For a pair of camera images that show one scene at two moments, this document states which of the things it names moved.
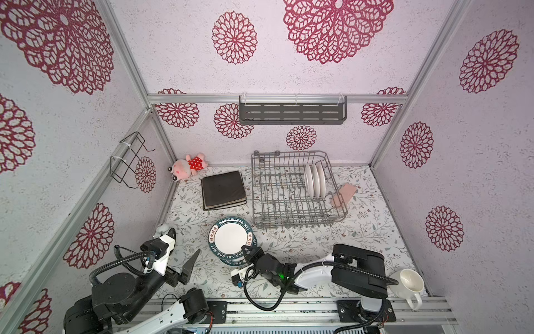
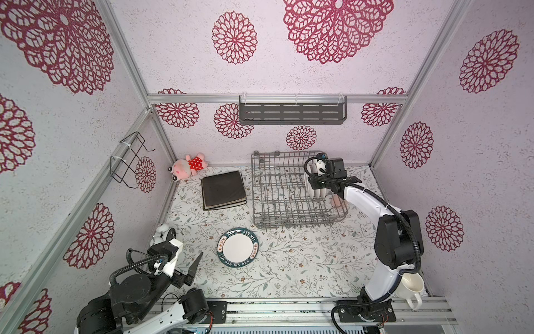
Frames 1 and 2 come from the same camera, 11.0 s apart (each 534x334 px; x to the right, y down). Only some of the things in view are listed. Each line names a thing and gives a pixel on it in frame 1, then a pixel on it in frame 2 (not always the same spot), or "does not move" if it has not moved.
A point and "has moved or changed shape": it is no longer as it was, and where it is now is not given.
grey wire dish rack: (294, 189) does not move
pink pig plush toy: (182, 170) does not move
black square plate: (223, 188) does not move
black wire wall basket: (119, 168) does not move
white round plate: (227, 236) has moved or changed shape
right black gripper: (256, 252) -> (315, 185)
